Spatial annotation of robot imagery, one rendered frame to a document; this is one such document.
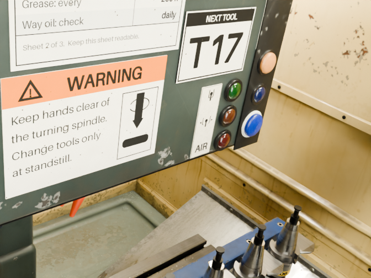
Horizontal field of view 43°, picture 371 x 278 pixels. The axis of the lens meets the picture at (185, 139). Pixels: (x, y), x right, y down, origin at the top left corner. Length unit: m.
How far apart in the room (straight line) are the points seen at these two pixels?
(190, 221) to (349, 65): 0.78
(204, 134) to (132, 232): 1.46
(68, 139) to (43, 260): 1.44
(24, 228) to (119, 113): 1.01
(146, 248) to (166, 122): 1.23
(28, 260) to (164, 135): 1.03
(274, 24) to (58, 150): 0.27
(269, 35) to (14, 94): 0.29
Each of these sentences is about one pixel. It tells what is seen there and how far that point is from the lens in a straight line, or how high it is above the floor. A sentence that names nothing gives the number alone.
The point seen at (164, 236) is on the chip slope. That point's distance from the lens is 1.69.
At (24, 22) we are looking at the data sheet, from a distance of 0.35.
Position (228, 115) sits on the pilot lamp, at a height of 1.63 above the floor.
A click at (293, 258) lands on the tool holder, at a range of 1.02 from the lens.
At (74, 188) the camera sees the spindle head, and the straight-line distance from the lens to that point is 0.44.
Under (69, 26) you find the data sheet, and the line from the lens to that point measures 0.37.
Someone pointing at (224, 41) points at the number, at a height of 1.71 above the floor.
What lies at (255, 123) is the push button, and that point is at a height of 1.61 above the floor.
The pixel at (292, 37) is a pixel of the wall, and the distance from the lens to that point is 1.40.
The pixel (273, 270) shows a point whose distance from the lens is 0.97.
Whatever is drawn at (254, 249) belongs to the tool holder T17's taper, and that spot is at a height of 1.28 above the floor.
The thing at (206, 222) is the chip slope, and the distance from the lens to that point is 1.70.
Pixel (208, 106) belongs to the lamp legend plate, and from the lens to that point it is 0.51.
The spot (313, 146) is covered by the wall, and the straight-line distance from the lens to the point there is 1.42.
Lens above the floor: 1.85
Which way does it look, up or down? 28 degrees down
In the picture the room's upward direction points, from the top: 10 degrees clockwise
